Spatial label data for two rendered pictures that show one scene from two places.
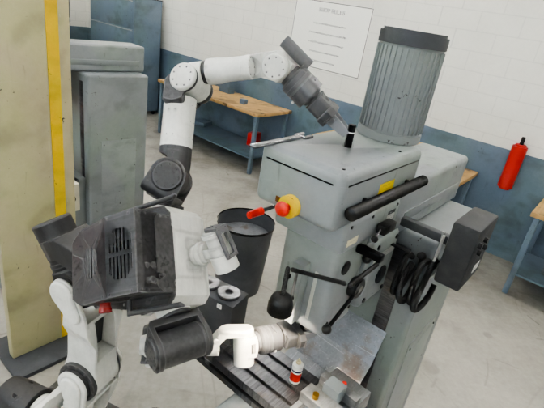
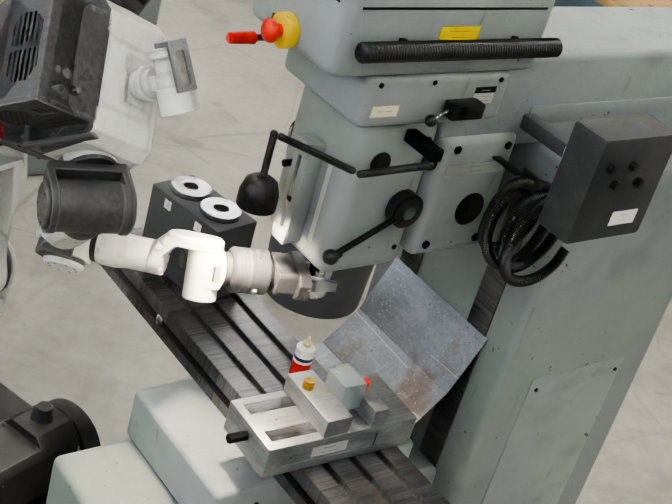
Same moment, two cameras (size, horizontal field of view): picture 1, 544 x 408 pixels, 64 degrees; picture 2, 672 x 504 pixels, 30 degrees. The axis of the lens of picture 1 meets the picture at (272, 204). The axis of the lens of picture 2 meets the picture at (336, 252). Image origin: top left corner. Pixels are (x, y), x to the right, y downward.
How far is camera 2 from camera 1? 1.07 m
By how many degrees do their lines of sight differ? 10
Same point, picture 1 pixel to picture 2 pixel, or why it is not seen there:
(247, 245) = not seen: hidden behind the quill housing
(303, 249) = (320, 121)
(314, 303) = (322, 214)
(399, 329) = (507, 335)
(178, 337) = (85, 189)
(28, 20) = not seen: outside the picture
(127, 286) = (25, 90)
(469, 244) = (590, 161)
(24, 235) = not seen: outside the picture
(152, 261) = (66, 68)
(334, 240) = (353, 102)
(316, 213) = (317, 44)
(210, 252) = (157, 80)
